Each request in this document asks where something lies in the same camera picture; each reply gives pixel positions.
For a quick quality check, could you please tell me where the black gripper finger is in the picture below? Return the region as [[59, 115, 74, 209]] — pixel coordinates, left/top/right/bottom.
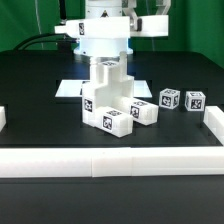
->
[[122, 0, 142, 32], [156, 0, 172, 15]]

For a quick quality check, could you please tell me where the white chair back frame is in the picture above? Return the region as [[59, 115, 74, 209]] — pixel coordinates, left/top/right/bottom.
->
[[55, 15, 169, 39]]

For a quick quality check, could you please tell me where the white chair seat part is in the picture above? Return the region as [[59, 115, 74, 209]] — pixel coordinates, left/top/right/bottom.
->
[[82, 52, 134, 126]]

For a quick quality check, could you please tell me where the small white part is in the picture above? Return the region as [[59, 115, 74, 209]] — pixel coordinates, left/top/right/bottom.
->
[[95, 107, 133, 137]]

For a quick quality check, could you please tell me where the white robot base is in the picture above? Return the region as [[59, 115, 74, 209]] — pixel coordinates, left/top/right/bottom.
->
[[74, 0, 133, 59]]

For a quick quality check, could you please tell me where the black pole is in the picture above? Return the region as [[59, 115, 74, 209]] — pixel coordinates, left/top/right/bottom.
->
[[58, 0, 68, 52]]

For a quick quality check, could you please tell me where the black cable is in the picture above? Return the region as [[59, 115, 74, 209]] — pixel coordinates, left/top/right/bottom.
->
[[13, 29, 81, 51]]

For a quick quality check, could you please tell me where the white marker base plate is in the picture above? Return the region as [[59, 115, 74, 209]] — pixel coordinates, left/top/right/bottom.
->
[[55, 79, 153, 99]]

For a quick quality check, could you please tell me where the white fence wall right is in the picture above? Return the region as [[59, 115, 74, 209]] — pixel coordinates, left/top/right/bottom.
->
[[203, 106, 224, 146]]

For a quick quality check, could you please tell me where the white fence wall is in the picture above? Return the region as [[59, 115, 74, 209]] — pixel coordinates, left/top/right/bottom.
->
[[203, 106, 224, 146], [0, 146, 224, 178], [0, 106, 6, 132]]

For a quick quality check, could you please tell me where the white fence wall front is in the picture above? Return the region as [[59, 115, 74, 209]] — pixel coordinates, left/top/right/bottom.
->
[[0, 146, 224, 178]]

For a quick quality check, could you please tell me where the white fence wall left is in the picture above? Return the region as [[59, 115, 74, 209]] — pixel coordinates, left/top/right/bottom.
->
[[0, 106, 6, 132]]

